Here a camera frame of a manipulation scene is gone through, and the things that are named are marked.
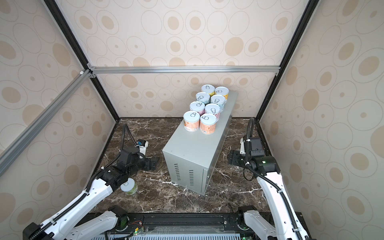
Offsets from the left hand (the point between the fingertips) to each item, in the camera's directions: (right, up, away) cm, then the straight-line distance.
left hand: (155, 155), depth 78 cm
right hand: (+41, 0, -3) cm, 41 cm away
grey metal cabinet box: (+20, +2, -19) cm, 27 cm away
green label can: (-13, -17, 0) cm, 21 cm away
